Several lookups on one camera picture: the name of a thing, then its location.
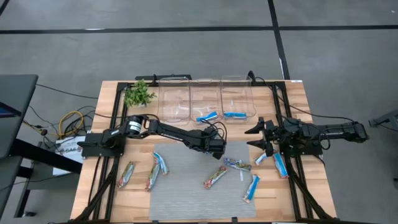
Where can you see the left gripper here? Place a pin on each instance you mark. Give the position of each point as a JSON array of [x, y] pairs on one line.
[[216, 147]]

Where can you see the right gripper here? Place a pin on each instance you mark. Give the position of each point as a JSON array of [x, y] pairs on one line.
[[272, 137]]

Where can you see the purple Chewy granola bar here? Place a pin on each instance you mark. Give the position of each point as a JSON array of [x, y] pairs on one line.
[[259, 159]]

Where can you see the red green granola bar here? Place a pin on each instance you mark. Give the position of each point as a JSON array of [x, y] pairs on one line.
[[152, 177], [126, 175], [215, 177]]

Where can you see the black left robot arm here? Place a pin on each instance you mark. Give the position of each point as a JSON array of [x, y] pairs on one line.
[[174, 133]]

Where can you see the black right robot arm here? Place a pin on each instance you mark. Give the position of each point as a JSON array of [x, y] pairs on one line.
[[339, 130]]

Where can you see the blue white granola bar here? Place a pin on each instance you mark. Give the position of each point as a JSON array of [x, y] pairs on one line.
[[162, 163]]

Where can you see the purple snack bar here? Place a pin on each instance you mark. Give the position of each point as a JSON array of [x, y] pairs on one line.
[[237, 164]]

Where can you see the small white scrap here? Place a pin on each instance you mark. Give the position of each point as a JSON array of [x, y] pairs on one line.
[[241, 175]]

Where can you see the clear plastic bin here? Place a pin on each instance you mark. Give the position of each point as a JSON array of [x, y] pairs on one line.
[[237, 93], [206, 96], [174, 99]]

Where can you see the grey woven placemat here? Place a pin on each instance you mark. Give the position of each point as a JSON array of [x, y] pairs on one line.
[[186, 193]]

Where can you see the green plant in white pot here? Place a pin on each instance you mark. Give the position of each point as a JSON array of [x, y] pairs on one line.
[[136, 95]]

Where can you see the grey stand leg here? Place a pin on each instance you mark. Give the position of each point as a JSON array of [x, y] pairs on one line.
[[387, 118]]

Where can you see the grey desk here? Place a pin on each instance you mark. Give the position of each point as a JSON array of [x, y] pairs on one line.
[[15, 99]]

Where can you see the black metal table frame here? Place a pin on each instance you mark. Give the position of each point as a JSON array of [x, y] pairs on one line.
[[146, 77]]

